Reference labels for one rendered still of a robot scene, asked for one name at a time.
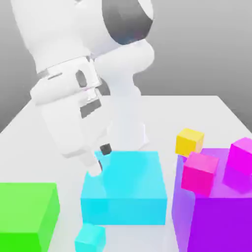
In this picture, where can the small cyan cube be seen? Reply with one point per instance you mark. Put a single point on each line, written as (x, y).
(90, 239)

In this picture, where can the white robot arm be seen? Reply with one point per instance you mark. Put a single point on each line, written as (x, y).
(65, 35)

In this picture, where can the small yellow cube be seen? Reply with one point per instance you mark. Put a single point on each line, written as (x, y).
(186, 143)

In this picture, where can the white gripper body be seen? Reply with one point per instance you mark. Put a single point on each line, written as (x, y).
(65, 128)

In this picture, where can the large purple box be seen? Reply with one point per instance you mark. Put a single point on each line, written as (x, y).
(220, 224)

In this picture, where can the small magenta cube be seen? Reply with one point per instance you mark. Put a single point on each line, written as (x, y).
(239, 163)

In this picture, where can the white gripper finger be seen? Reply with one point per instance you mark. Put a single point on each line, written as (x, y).
(106, 149)
(93, 165)

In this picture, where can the large cyan box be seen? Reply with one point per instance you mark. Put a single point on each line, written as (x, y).
(130, 183)

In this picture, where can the large green box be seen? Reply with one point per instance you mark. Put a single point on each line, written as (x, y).
(23, 208)

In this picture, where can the small pink cube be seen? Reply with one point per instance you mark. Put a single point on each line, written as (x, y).
(197, 177)

